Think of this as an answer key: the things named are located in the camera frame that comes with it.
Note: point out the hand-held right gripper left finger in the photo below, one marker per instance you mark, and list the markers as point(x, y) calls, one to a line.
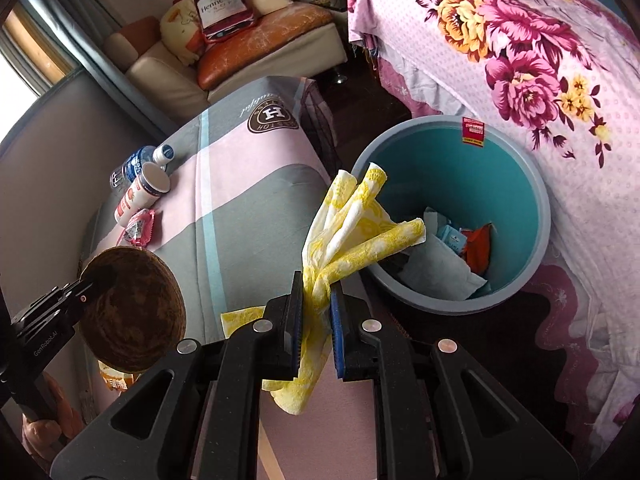
point(287, 340)

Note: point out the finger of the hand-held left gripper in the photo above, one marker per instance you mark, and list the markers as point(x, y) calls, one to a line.
point(75, 292)

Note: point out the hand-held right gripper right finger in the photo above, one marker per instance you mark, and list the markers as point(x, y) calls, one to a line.
point(337, 335)

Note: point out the brown bowl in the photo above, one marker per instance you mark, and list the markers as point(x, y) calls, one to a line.
point(135, 310)

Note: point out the pink snack wrapper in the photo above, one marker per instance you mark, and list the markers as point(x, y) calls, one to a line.
point(140, 227)

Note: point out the yellow snack wrapper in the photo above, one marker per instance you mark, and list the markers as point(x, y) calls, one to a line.
point(117, 382)

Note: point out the yellow patterned paper napkin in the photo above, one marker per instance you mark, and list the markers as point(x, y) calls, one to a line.
point(350, 230)

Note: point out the white yogurt bottle red label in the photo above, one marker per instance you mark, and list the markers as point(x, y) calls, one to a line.
point(137, 195)

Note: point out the white tissue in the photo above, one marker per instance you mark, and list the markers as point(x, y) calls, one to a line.
point(435, 270)

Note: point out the clear plastic water bottle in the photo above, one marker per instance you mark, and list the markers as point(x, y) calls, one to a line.
point(132, 165)

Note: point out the orange snack packet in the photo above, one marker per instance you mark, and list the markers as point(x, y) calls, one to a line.
point(477, 247)

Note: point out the teal trash bin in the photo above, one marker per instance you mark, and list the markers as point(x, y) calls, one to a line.
point(450, 170)

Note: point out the person's left hand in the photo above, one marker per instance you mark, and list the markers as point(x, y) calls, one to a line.
point(47, 432)

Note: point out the pink grey plaid tablecloth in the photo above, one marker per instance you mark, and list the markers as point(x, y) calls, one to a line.
point(250, 195)

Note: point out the grey curtain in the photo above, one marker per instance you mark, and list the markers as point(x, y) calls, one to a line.
point(100, 70)

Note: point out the cream leather sofa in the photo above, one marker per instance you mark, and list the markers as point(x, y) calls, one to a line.
point(160, 75)

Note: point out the window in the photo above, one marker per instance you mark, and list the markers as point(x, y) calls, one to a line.
point(30, 45)

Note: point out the cream plush pillow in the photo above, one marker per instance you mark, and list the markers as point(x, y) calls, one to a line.
point(177, 30)

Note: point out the pink floral bedsheet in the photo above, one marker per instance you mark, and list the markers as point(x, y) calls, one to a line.
point(500, 85)

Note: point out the orange seat cushion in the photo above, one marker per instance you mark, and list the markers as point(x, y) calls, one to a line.
point(270, 40)

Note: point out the red bottle-shaped pillow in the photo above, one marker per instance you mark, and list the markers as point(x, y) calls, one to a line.
point(220, 7)

